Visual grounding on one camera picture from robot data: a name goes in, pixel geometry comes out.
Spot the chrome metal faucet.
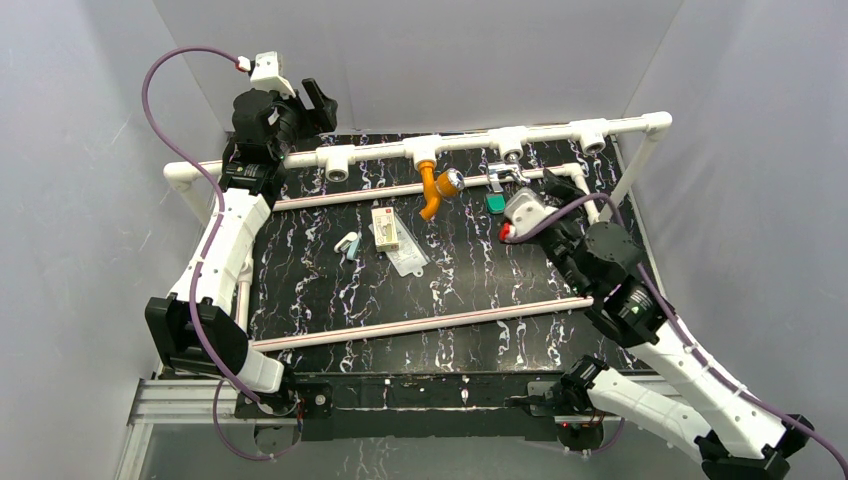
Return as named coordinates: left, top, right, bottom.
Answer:
left=487, top=162, right=531, bottom=194

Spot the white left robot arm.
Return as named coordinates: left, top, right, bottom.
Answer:
left=145, top=78, right=338, bottom=416

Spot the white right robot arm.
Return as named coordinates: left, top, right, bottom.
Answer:
left=499, top=171, right=814, bottom=479

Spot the green tape roll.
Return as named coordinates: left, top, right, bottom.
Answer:
left=485, top=193, right=506, bottom=215

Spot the orange plastic faucet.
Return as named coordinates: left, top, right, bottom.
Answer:
left=417, top=160, right=465, bottom=221

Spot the small white red box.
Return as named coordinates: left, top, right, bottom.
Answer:
left=371, top=206, right=400, bottom=253

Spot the white blue tape roll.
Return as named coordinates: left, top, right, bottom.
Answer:
left=334, top=231, right=361, bottom=262

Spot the clear plastic instruction bag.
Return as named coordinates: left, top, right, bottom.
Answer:
left=381, top=218, right=430, bottom=278

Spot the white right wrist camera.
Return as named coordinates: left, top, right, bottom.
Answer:
left=498, top=187, right=557, bottom=243

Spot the white pvc pipe frame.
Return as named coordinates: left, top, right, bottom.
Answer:
left=164, top=112, right=672, bottom=312

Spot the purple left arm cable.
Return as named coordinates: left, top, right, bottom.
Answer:
left=140, top=46, right=303, bottom=462

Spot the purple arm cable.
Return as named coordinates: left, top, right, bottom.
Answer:
left=140, top=46, right=303, bottom=462
left=506, top=192, right=848, bottom=475

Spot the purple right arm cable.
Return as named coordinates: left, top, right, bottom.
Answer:
left=506, top=192, right=848, bottom=475

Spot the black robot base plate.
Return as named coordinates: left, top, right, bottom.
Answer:
left=291, top=372, right=607, bottom=452

